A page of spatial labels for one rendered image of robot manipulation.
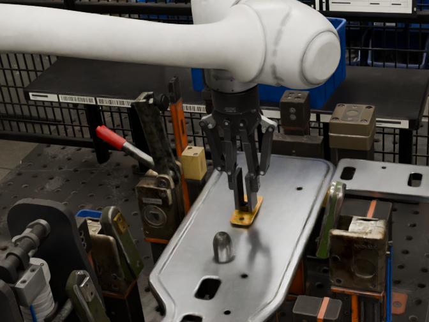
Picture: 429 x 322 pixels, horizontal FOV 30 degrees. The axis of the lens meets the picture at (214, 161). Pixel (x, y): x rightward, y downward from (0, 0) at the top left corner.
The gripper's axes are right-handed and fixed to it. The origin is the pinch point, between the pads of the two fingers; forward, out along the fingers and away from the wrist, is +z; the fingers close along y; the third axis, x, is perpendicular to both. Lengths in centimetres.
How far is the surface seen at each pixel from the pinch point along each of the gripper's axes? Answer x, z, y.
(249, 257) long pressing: -11.8, 4.8, 4.2
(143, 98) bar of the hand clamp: -0.4, -16.6, -16.2
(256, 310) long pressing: -23.4, 4.8, 8.9
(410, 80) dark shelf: 49, 2, 21
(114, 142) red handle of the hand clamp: -1.0, -7.8, -22.9
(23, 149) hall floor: 161, 105, -169
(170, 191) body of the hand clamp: -2.0, 0.8, -13.1
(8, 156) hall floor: 154, 105, -173
